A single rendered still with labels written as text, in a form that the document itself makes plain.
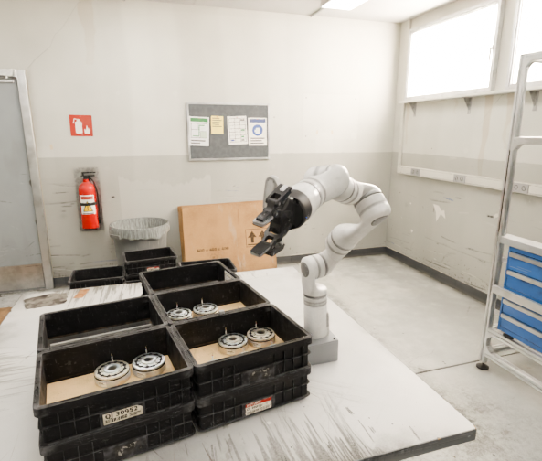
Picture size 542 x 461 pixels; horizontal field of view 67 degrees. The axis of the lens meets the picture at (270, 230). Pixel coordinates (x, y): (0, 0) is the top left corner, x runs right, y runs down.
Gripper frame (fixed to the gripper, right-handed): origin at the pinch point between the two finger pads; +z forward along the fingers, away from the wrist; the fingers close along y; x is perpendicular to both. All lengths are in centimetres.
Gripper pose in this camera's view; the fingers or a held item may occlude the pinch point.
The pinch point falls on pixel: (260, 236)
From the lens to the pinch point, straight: 72.0
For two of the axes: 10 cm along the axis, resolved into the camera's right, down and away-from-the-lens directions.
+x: -8.7, -3.2, 3.7
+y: -0.9, 8.6, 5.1
